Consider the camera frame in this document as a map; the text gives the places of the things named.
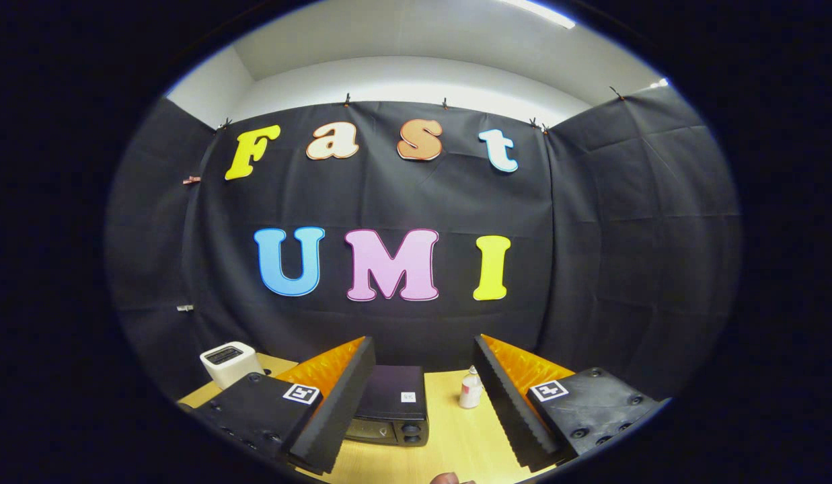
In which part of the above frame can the clear bottle with red label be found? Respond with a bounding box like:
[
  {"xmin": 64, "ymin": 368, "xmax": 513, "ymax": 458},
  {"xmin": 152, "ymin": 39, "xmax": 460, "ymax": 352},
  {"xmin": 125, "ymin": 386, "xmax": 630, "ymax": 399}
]
[{"xmin": 459, "ymin": 365, "xmax": 484, "ymax": 409}]

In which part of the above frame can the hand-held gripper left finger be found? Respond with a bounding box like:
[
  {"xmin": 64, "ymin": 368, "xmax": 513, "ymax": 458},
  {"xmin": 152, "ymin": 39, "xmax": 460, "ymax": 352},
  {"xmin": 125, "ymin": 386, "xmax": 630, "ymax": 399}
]
[{"xmin": 194, "ymin": 336, "xmax": 377, "ymax": 475}]

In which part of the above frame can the black toaster oven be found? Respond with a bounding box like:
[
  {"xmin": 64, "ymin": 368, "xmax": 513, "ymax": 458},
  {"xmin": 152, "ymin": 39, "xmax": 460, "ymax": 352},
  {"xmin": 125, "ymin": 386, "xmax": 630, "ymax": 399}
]
[{"xmin": 344, "ymin": 365, "xmax": 430, "ymax": 448}]

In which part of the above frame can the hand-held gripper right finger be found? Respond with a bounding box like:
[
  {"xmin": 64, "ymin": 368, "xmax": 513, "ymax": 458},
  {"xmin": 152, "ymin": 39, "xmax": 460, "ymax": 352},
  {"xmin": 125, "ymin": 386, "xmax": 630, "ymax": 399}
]
[{"xmin": 474, "ymin": 334, "xmax": 662, "ymax": 471}]

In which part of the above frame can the white boxy toaster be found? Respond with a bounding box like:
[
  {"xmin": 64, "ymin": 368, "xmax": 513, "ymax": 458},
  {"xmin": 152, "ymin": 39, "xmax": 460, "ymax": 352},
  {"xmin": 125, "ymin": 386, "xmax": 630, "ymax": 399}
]
[{"xmin": 200, "ymin": 341, "xmax": 265, "ymax": 391}]

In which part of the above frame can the ceiling light tube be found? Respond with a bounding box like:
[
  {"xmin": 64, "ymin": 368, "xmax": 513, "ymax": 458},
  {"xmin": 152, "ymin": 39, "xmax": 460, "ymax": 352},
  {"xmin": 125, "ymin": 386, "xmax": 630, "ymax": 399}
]
[{"xmin": 500, "ymin": 0, "xmax": 576, "ymax": 30}]

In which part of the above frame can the black backdrop cloth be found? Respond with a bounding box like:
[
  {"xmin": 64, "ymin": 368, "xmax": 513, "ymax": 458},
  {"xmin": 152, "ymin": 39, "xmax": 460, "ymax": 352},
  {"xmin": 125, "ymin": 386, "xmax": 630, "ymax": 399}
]
[{"xmin": 105, "ymin": 84, "xmax": 745, "ymax": 404}]

